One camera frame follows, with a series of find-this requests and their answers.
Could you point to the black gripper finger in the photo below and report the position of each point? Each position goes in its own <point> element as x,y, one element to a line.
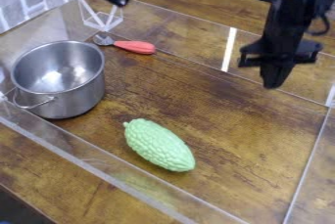
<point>282,69</point>
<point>268,73</point>

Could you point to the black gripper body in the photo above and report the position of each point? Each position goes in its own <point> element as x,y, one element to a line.
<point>257,53</point>

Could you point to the stainless steel pot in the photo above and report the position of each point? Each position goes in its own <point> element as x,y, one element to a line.
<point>57,78</point>

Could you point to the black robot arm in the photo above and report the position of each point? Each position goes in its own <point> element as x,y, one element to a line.
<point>280,48</point>

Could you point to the orange spoon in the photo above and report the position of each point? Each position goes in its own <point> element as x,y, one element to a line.
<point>132,46</point>

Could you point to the clear acrylic tray walls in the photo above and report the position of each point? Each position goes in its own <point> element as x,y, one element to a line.
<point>262,142</point>

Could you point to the green bitter gourd toy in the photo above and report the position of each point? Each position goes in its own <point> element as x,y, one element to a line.
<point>158,145</point>

